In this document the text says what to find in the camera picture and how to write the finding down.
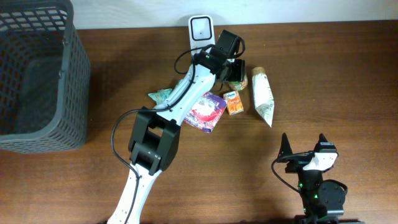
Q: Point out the grey plastic mesh basket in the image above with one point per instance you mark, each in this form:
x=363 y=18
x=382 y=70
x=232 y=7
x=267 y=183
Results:
x=45 y=78

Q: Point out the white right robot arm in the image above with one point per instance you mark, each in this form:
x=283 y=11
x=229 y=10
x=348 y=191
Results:
x=322 y=199

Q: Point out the green lid jar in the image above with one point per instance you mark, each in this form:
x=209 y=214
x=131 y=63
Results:
x=239 y=85

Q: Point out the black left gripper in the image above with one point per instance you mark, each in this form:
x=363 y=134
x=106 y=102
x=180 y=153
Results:
x=240 y=64

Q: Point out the white cone-shaped pouch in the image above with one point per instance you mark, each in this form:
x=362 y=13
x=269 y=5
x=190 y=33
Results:
x=262 y=93

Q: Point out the red purple snack bag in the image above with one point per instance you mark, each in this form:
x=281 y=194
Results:
x=206 y=112

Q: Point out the white barcode scanner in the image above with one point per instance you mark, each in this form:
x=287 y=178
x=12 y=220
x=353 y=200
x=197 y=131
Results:
x=201 y=32

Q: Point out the teal small tissue pack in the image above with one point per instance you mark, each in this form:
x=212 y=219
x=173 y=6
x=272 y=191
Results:
x=178 y=83

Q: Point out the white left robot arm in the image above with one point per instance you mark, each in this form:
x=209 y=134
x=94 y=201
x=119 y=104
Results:
x=156 y=132

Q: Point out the mint green wipes pack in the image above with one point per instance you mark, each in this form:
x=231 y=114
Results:
x=161 y=95

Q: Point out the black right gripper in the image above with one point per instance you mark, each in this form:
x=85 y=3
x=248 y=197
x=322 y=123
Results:
x=285 y=149

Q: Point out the orange tissue pack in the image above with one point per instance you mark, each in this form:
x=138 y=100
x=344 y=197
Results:
x=234 y=103

